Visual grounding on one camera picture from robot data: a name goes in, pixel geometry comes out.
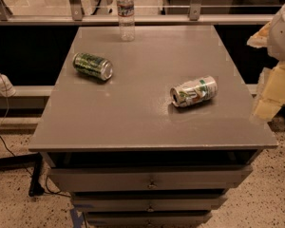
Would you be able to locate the white power plug adapter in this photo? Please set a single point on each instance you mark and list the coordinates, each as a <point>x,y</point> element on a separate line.
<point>6,87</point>

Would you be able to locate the middle grey drawer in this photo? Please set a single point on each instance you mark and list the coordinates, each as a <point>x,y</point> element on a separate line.
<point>177,203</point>

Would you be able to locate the bottom grey drawer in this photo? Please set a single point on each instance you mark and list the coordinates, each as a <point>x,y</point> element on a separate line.
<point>147,219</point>

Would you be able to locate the white green soda can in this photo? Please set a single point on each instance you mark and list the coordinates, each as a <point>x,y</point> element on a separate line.
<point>194,91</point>

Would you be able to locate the grey drawer cabinet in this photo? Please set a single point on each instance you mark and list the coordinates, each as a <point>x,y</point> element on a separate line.
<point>130,121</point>

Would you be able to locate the clear plastic water bottle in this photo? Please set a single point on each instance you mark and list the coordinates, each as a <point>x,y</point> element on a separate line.
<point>125,9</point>

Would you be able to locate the grey drawer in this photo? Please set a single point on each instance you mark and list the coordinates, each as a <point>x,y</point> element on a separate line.
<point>147,219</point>
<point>177,203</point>
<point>149,178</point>

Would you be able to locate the grey metal railing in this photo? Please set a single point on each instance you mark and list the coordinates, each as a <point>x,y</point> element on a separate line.
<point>102,12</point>

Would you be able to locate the top grey drawer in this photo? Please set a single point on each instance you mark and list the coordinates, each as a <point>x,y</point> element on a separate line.
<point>149,178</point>

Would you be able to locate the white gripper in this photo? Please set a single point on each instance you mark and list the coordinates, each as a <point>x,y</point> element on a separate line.
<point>283,37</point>

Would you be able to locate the black stand leg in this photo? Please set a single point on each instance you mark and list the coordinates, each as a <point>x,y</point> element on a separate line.
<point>31,163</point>

